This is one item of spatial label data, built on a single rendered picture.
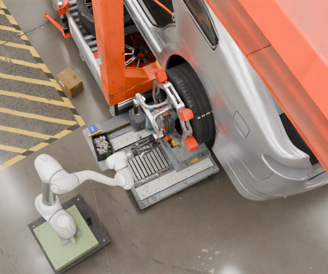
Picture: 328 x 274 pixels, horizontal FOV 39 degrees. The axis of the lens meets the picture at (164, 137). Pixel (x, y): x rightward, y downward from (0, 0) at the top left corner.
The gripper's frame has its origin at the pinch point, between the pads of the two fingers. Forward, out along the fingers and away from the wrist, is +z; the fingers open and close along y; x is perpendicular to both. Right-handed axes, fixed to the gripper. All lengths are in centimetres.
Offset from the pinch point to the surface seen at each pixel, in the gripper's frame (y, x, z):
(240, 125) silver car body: 39, 62, 40
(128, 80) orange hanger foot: -63, -4, 8
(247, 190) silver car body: 68, 10, 41
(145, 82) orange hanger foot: -61, -15, 23
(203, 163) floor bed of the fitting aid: 10, -75, 50
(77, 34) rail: -156, -44, -3
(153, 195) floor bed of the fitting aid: 18, -75, -7
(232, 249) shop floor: 91, -83, 35
